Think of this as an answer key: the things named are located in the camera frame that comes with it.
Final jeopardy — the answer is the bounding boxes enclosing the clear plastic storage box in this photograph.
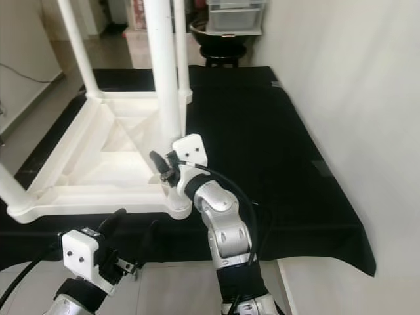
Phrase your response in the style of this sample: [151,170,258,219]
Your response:
[207,0,266,35]

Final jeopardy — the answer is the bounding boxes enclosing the red printed carton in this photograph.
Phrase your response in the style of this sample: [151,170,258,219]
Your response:
[131,0,148,30]

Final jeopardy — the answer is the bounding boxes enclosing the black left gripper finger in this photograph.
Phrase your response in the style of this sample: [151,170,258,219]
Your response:
[98,208,129,236]
[138,219,160,264]

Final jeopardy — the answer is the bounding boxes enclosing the white plastic table top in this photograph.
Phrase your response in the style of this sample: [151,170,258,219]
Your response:
[7,89,194,224]

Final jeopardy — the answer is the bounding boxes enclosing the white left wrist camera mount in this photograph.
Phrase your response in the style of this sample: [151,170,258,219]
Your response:
[62,226,109,296]

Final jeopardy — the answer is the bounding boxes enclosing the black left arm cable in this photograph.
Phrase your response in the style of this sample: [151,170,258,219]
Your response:
[0,240,66,309]

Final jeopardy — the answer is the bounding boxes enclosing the thin black wall cable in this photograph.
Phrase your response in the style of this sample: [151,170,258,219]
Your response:
[0,62,54,86]

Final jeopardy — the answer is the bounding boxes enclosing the white floor towel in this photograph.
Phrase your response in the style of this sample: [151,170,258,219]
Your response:
[125,30,152,70]

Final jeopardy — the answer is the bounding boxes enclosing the black round stool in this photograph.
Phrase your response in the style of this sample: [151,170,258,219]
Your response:
[200,43,247,68]

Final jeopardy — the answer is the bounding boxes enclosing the black metal bowl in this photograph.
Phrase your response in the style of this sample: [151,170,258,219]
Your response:
[189,21,249,48]

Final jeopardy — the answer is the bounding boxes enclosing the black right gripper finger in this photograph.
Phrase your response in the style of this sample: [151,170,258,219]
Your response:
[150,150,172,179]

